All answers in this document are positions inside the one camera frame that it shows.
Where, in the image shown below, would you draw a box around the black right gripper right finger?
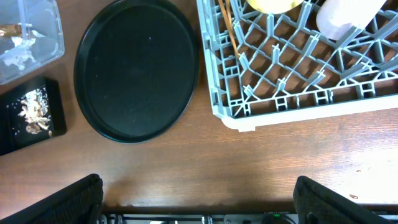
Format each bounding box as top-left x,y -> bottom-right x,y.
293,175 -> 392,224

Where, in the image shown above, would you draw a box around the gold coffee sachet wrapper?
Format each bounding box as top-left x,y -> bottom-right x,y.
1,23 -> 26,38

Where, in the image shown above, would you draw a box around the nut shells and rice scraps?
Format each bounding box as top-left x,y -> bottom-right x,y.
6,87 -> 53,138

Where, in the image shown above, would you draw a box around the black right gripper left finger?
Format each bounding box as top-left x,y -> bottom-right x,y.
1,174 -> 103,224

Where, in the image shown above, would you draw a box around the grey dishwasher rack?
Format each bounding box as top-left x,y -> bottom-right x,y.
197,0 -> 397,132

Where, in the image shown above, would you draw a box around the clear plastic waste bin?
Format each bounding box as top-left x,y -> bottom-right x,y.
1,0 -> 65,85

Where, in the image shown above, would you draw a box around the round black serving tray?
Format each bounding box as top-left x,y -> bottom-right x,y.
73,0 -> 200,144

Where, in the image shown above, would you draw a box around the pink cup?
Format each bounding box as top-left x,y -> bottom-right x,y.
316,0 -> 386,40

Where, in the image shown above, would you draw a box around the yellow bowl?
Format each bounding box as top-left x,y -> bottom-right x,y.
247,0 -> 304,14

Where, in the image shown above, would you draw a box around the black aluminium frame rail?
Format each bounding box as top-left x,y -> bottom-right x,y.
99,211 -> 398,224

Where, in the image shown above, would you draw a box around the black rectangular tray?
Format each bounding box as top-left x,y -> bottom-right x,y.
1,77 -> 67,156

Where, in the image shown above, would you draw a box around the white tissue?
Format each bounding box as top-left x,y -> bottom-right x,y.
3,30 -> 45,70

